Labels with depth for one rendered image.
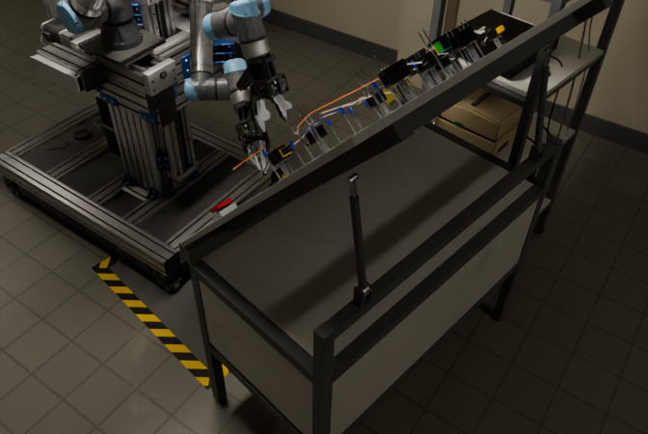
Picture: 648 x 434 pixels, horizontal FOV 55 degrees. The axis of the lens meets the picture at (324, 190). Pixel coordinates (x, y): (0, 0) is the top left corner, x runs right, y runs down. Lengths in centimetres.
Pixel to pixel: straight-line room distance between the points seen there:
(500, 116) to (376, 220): 79
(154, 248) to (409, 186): 122
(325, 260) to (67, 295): 150
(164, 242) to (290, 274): 110
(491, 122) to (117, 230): 174
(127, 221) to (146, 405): 87
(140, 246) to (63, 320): 47
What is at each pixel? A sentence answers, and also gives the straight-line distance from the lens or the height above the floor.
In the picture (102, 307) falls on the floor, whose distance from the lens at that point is 303.
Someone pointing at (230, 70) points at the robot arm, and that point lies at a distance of 200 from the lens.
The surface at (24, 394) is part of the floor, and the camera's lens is 287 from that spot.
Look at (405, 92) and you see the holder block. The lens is 139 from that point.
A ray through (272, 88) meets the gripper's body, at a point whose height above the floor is 135.
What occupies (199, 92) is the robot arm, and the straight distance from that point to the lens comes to 210.
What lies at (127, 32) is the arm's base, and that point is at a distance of 239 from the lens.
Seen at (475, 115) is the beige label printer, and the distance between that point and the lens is 264.
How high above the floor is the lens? 226
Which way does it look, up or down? 41 degrees down
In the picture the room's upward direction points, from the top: 1 degrees clockwise
